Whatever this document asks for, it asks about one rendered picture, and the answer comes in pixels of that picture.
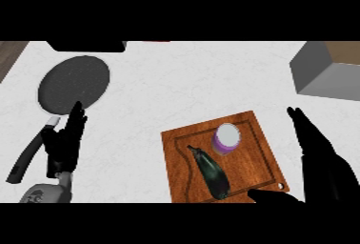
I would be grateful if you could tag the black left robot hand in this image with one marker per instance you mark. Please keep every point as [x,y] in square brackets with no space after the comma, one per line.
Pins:
[65,143]

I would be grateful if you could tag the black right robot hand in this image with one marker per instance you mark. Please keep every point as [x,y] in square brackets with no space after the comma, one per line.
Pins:
[324,171]

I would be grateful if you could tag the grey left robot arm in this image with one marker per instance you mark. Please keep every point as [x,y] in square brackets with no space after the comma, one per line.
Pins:
[46,192]

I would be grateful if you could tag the brown wooden cutting board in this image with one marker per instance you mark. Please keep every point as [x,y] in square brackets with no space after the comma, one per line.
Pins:
[234,162]

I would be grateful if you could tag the purple can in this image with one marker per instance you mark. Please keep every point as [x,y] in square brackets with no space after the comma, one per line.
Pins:
[225,139]

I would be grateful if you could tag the grey cardboard box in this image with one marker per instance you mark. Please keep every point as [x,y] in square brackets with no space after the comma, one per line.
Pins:
[324,71]

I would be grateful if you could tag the dark grey frying pan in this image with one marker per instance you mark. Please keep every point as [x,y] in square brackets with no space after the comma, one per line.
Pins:
[70,92]

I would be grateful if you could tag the dark green eggplant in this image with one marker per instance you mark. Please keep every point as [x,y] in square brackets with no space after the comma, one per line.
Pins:
[211,173]

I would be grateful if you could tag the black appliance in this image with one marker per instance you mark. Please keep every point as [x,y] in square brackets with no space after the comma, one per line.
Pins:
[86,45]

